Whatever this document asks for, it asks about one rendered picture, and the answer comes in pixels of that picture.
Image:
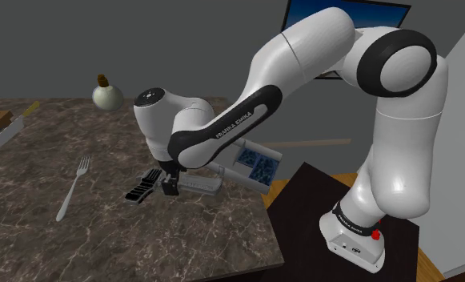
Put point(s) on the grey flat device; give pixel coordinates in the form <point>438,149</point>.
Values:
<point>201,184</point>

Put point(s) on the silver fork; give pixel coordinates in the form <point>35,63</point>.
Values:
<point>71,191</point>

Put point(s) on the white box with blue compartments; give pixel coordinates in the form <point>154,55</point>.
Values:
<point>260,168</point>

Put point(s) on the round white bottle with cork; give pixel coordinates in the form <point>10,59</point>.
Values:
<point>108,97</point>

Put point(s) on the black framed blue screen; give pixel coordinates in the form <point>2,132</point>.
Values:
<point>372,11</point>

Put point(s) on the dark robot stand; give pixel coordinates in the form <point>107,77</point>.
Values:
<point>302,218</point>

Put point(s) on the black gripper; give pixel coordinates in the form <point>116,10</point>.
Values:
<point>170,183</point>

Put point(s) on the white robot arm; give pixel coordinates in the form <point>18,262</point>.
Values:
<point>403,156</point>

